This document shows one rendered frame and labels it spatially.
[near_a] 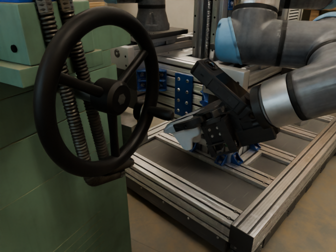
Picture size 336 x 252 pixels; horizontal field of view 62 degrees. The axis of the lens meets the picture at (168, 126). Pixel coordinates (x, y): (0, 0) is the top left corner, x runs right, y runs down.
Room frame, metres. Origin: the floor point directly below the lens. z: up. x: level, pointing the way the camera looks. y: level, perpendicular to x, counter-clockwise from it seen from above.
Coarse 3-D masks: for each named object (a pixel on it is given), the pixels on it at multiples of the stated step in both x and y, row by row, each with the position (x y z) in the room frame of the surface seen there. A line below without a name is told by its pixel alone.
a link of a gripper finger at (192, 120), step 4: (208, 112) 0.43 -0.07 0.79; (196, 116) 0.43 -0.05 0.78; (200, 116) 0.42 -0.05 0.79; (204, 116) 0.43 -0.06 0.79; (208, 116) 0.43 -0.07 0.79; (188, 120) 0.43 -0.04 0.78; (192, 120) 0.42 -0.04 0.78; (196, 120) 0.42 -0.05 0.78; (200, 120) 0.42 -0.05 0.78; (176, 124) 0.45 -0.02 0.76; (180, 124) 0.44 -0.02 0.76; (184, 124) 0.44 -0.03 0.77; (188, 124) 0.43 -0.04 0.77; (192, 124) 0.42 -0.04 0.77; (196, 124) 0.42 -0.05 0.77; (200, 124) 0.42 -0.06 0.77; (176, 128) 0.46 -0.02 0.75; (180, 128) 0.45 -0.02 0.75; (184, 128) 0.43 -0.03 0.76; (188, 128) 0.43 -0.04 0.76; (192, 128) 0.42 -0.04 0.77
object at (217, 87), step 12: (204, 60) 0.46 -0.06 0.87; (192, 72) 0.46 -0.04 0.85; (204, 72) 0.45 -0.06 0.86; (216, 72) 0.45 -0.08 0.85; (204, 84) 0.44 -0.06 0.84; (216, 84) 0.43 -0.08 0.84; (228, 84) 0.44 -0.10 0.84; (228, 96) 0.42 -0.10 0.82; (240, 96) 0.42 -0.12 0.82; (240, 108) 0.41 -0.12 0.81
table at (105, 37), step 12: (96, 36) 0.68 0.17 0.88; (108, 36) 0.72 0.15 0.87; (120, 36) 0.76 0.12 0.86; (96, 48) 0.68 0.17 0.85; (108, 48) 0.72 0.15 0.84; (0, 60) 0.47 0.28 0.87; (96, 60) 0.55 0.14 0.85; (0, 72) 0.44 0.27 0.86; (12, 72) 0.42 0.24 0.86; (24, 72) 0.42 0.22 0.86; (36, 72) 0.43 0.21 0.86; (72, 72) 0.49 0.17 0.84; (12, 84) 0.42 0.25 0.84; (24, 84) 0.41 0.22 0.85
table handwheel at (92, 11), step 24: (72, 24) 0.40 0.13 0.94; (96, 24) 0.43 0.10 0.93; (120, 24) 0.48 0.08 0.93; (48, 48) 0.37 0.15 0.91; (144, 48) 0.54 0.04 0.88; (48, 72) 0.35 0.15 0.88; (48, 96) 0.34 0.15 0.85; (96, 96) 0.43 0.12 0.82; (120, 96) 0.44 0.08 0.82; (48, 120) 0.34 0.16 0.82; (144, 120) 0.53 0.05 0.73; (48, 144) 0.34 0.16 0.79; (72, 168) 0.36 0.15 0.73; (96, 168) 0.40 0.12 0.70
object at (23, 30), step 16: (80, 0) 0.53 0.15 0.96; (0, 16) 0.45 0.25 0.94; (16, 16) 0.43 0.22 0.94; (32, 16) 0.45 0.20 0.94; (0, 32) 0.46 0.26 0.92; (16, 32) 0.44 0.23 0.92; (32, 32) 0.44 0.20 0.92; (0, 48) 0.46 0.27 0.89; (16, 48) 0.44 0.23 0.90; (32, 48) 0.44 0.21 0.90; (32, 64) 0.43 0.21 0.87
